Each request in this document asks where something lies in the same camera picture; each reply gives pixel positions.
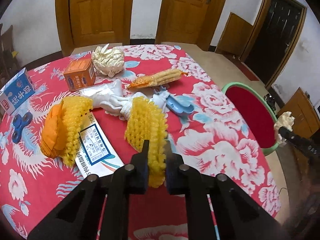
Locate beige paper wad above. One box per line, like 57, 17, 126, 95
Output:
274, 111, 295, 146

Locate orange mesh bag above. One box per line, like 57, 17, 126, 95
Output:
40, 101, 67, 159

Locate yellow foam fruit net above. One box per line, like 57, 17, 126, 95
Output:
124, 96, 168, 188

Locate white cloth glove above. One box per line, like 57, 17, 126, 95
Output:
78, 79, 132, 120

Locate wooden sideboard cabinet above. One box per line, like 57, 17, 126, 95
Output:
277, 87, 319, 139

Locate red green plastic basin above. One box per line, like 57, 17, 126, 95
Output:
222, 82, 278, 156

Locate white blue paper envelope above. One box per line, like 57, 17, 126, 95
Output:
75, 113, 124, 178

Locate red door mat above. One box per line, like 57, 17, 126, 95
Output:
232, 59, 259, 81

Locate blue fidget spinner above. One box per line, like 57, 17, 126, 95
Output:
11, 112, 33, 144

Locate dark entrance door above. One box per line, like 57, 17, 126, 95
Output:
240, 0, 307, 89

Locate red floral tablecloth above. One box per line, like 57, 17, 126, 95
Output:
1, 45, 280, 239

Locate blue white milk carton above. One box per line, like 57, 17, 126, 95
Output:
0, 68, 35, 115

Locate orange cardboard box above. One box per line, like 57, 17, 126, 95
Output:
63, 58, 95, 92

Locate orange wrapped snack pack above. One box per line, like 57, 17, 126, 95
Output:
127, 69, 188, 89

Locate right wooden door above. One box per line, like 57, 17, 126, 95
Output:
155, 0, 226, 51

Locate wooden door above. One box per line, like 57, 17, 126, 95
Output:
55, 0, 133, 56
155, 0, 226, 51

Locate left wooden door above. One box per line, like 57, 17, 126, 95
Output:
55, 0, 133, 56

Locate wooden wall cabinet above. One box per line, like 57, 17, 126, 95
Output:
215, 12, 253, 56

